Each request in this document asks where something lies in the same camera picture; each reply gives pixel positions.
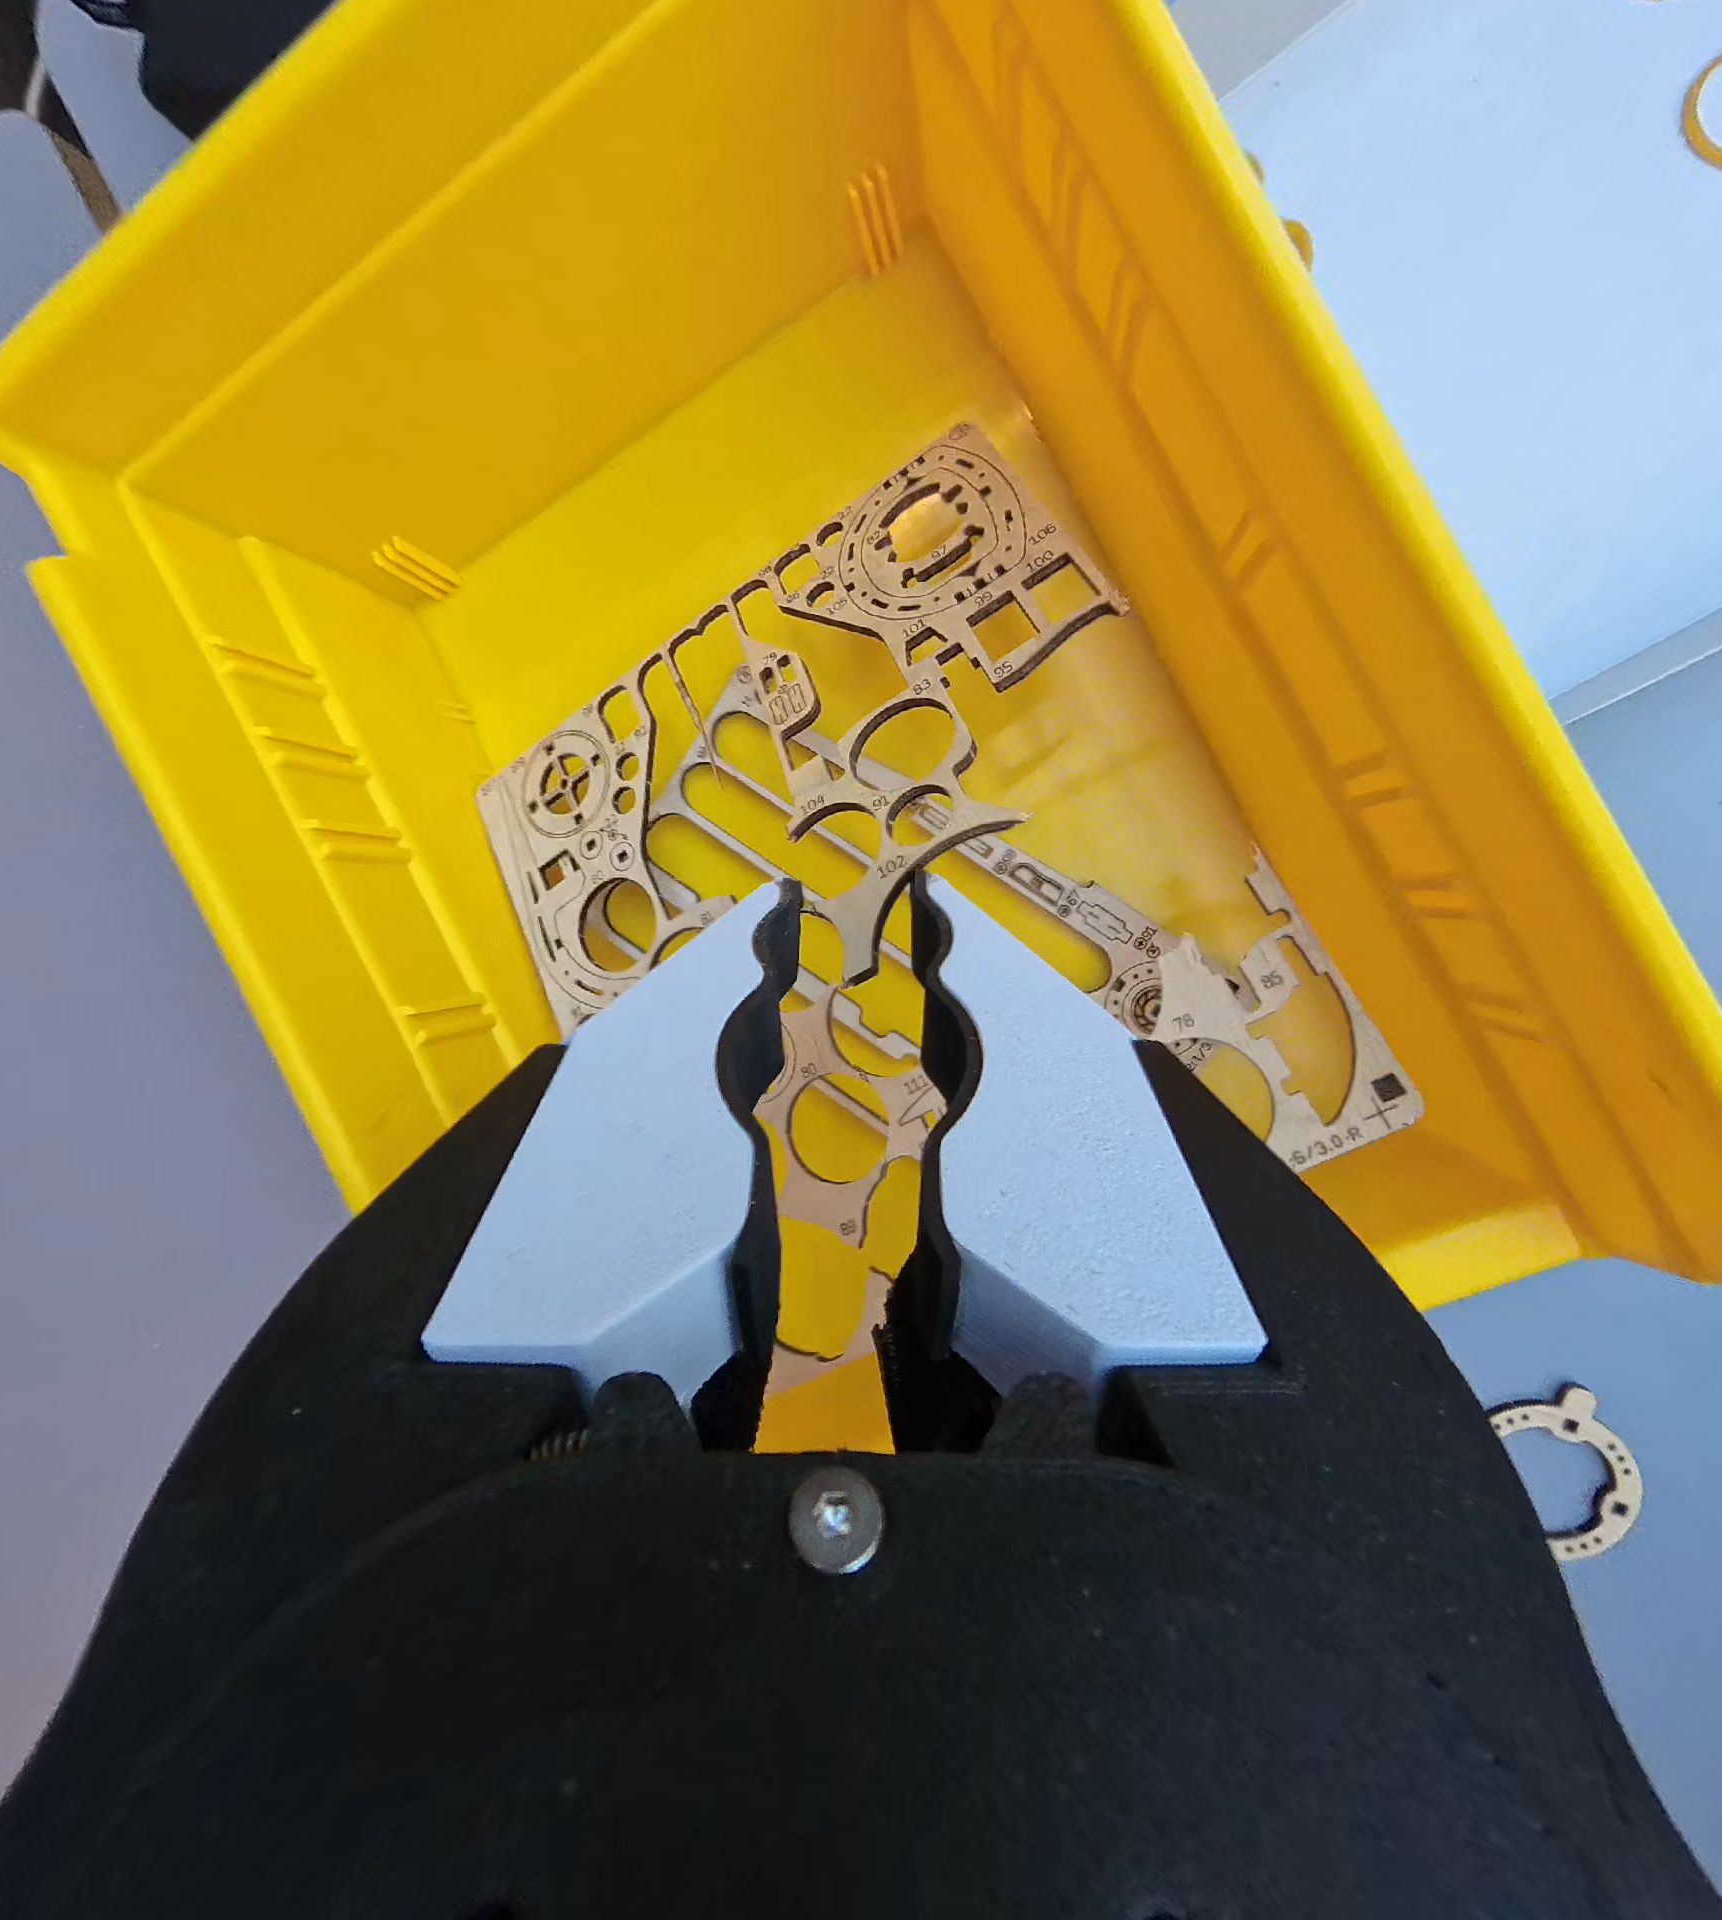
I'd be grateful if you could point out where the wooden sheet with round cutouts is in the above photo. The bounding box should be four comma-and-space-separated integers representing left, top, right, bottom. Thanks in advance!
732, 630, 1036, 1398

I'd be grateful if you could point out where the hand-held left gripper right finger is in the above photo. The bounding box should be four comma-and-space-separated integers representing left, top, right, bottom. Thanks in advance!
875, 873, 1267, 1454

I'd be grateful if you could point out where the dark object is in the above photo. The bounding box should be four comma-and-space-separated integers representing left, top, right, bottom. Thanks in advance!
67, 0, 353, 140

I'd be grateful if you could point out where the white cardboard tray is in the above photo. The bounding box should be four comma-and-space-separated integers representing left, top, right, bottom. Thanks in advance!
1217, 0, 1722, 703

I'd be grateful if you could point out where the yellow plastic bin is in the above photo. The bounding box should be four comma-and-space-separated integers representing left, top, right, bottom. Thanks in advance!
0, 0, 1722, 1313

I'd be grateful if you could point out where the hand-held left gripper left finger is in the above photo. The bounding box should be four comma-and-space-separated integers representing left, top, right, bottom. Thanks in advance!
419, 877, 803, 1454

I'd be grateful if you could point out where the wooden sheet with engraved parts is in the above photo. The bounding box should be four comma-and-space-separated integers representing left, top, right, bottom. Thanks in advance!
477, 426, 1425, 1201

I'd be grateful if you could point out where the wooden ring part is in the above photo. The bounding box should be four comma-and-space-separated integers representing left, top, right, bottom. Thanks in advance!
1490, 1385, 1644, 1562

